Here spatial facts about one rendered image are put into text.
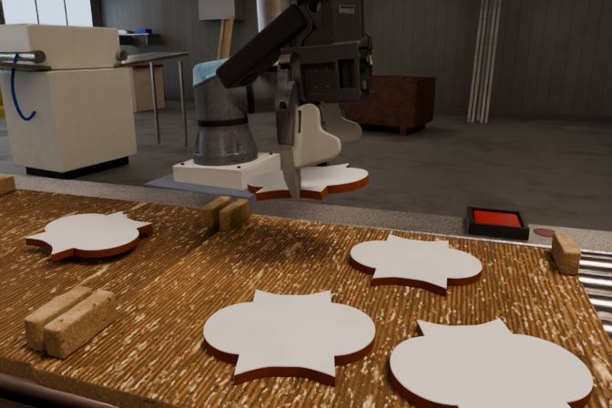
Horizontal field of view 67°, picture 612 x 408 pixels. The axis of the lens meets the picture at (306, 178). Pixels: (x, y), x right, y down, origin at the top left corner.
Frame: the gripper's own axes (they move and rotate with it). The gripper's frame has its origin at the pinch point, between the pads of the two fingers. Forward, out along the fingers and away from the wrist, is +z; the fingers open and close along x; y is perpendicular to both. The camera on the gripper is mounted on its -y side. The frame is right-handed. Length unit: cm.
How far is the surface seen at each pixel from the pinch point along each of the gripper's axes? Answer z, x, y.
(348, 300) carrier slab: 9.1, -9.1, 6.5
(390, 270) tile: 8.4, -3.7, 9.5
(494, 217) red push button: 10.9, 21.0, 20.5
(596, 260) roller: 12.8, 12.2, 31.4
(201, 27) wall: -104, 923, -550
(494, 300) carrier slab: 10.1, -4.8, 19.3
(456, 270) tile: 8.8, -1.8, 15.8
